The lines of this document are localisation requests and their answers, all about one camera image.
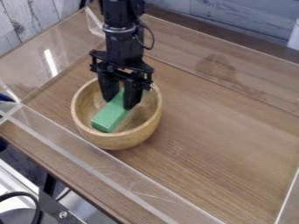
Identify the black bracket with screw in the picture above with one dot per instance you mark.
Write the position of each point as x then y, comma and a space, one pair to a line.
55, 213

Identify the blue object at edge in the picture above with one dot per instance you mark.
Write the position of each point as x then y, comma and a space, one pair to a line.
6, 98

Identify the black metal table leg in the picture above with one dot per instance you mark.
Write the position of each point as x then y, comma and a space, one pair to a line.
50, 184

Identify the green rectangular block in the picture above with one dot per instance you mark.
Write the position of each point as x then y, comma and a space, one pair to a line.
111, 115

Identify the clear acrylic tray walls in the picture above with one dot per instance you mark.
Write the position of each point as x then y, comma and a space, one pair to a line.
220, 163

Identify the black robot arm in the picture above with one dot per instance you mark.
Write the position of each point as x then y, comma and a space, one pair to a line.
122, 17

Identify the brown wooden bowl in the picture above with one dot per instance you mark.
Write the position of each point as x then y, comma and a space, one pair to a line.
134, 128

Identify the white object at right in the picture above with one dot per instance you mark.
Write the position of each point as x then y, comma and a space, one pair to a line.
294, 39

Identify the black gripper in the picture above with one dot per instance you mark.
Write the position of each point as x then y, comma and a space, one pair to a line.
120, 64

